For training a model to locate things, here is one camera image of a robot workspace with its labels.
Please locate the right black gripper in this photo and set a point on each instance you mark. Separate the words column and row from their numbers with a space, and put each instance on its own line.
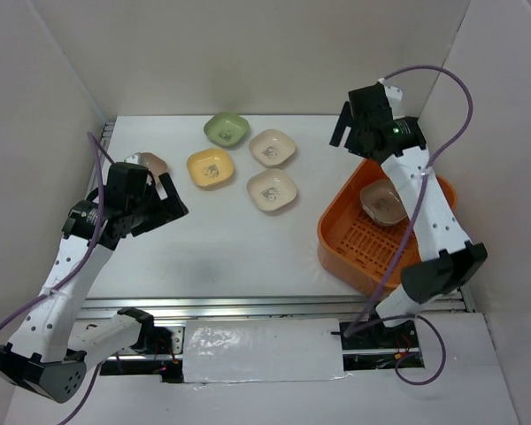
column 344, row 119

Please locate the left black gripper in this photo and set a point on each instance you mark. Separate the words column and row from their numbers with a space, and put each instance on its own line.
column 167, row 209

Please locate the brown plate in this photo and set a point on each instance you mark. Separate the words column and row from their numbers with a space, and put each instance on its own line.
column 155, row 164
column 382, row 204

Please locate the yellow square plate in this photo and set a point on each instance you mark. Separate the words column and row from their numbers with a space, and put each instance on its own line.
column 210, row 168

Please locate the cream plate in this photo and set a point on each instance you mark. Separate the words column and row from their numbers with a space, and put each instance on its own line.
column 272, row 148
column 271, row 190

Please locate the orange plastic bin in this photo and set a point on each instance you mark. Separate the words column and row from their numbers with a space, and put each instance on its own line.
column 351, row 246

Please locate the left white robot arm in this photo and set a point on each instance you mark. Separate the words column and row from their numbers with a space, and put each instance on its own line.
column 43, row 356

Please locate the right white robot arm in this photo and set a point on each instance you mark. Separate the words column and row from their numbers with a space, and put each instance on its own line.
column 448, row 258

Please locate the green plate at back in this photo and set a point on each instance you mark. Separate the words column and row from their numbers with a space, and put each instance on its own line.
column 226, row 129

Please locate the white foil cover panel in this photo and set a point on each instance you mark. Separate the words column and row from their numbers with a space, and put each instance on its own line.
column 262, row 351

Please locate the aluminium frame rail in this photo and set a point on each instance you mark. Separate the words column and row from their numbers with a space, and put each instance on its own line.
column 227, row 258

